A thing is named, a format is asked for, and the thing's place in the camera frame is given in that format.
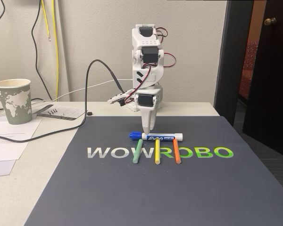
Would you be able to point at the dark door frame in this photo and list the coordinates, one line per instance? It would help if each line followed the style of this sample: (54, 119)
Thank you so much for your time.
(231, 58)

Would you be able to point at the yellow chalk stick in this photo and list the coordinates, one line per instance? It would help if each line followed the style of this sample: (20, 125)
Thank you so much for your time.
(157, 151)

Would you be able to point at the green chalk stick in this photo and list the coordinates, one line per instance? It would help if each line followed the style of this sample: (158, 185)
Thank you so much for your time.
(137, 151)

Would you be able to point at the small white paper sheet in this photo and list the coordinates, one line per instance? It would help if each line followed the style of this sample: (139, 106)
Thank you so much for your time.
(0, 168)

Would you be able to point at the brass door knob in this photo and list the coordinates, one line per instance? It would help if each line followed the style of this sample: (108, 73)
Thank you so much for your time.
(270, 21)

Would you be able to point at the paper cup world map print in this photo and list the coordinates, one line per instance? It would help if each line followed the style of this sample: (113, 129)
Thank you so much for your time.
(14, 103)

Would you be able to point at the blue Expo dry-erase marker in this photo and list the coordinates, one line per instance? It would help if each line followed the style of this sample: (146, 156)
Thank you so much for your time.
(155, 137)

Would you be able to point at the dark grey WOWROBO mat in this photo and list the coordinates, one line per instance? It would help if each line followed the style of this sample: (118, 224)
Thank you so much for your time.
(155, 193)

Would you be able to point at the orange chalk stick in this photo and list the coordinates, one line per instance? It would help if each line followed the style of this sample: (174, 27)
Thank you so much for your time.
(177, 151)

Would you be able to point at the dark wooden door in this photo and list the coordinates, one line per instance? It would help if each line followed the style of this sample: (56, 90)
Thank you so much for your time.
(273, 70)

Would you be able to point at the lined paper sheet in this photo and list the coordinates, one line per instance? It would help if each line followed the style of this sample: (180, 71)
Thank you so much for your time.
(66, 113)

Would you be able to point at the large white paper sheet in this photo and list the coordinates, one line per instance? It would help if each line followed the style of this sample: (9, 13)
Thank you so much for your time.
(11, 143)

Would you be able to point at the small black round cap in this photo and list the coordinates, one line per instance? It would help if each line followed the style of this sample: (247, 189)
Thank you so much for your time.
(89, 113)

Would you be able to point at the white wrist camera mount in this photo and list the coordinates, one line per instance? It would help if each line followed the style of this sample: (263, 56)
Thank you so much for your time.
(120, 97)

